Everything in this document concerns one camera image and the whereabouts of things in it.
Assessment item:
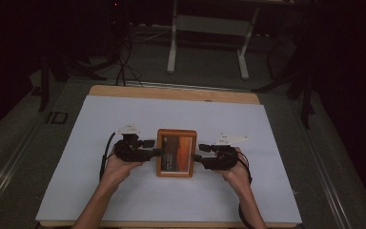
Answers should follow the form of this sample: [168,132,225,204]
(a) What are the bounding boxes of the person's right hand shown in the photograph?
[213,146,253,193]

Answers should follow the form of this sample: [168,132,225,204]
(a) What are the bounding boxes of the white metal desk frame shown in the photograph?
[166,0,262,81]

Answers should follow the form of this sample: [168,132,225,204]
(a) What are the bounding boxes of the black metal stand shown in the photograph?
[252,18,318,131]
[37,44,109,113]

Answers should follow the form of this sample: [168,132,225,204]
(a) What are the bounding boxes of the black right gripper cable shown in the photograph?
[235,150,254,229]

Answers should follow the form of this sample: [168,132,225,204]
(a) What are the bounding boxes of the wooden picture frame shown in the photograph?
[155,128,198,178]

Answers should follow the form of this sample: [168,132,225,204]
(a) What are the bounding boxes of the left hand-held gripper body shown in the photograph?
[112,123,151,163]

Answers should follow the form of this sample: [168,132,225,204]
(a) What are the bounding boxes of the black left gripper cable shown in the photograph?
[98,131,118,183]

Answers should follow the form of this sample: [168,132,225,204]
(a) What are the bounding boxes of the wooden table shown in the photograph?
[34,84,303,229]

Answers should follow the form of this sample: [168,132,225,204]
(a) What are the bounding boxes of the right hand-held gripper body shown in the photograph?
[201,132,250,172]

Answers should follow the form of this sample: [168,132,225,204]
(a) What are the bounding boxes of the white paper sheet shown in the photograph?
[34,94,303,224]

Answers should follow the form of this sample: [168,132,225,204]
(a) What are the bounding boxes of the person's left hand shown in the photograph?
[102,153,145,193]

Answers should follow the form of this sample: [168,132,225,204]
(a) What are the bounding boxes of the black floor cables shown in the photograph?
[113,30,145,88]

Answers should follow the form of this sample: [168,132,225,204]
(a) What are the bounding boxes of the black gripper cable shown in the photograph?
[235,150,254,229]
[98,131,118,183]

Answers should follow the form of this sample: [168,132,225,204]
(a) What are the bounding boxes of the metal floor strip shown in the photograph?
[124,79,254,94]

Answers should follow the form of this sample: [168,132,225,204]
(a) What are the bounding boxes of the metal floor rail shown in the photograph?
[290,94,355,229]
[0,114,46,223]

